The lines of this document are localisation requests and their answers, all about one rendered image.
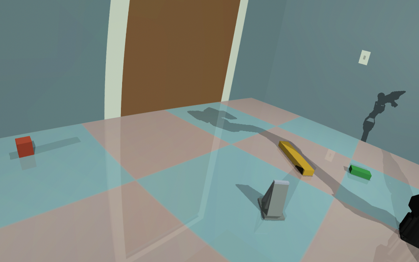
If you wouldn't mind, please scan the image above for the yellow bar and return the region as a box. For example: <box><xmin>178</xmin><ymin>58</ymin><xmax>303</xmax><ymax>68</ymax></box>
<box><xmin>278</xmin><ymin>141</ymin><xmax>315</xmax><ymax>176</ymax></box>

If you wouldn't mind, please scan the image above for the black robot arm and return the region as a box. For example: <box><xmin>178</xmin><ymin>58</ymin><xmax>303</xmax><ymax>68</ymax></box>
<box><xmin>399</xmin><ymin>195</ymin><xmax>419</xmax><ymax>248</ymax></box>

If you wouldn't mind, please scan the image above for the green rectangular bar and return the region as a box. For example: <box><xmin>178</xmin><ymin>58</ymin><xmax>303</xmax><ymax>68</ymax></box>
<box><xmin>349</xmin><ymin>165</ymin><xmax>372</xmax><ymax>180</ymax></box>

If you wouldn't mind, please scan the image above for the orange-red cube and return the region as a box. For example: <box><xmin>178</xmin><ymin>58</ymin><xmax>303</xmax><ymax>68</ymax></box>
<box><xmin>15</xmin><ymin>136</ymin><xmax>34</xmax><ymax>158</ymax></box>

